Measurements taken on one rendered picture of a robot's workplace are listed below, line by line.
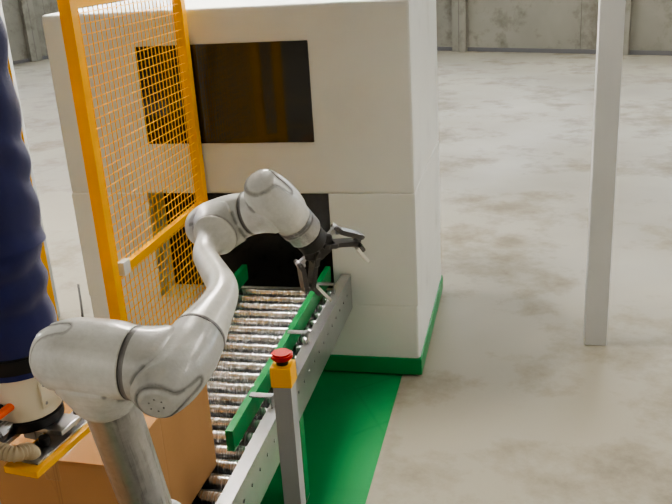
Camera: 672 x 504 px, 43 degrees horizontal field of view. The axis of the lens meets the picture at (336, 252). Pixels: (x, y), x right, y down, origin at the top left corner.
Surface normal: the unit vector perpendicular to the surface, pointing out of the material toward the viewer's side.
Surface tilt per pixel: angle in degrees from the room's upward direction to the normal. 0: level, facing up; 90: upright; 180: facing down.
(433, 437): 0
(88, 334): 29
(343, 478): 0
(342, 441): 0
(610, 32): 90
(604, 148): 90
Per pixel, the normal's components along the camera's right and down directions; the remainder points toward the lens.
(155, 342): 0.08, -0.78
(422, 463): -0.06, -0.94
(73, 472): -0.25, 0.35
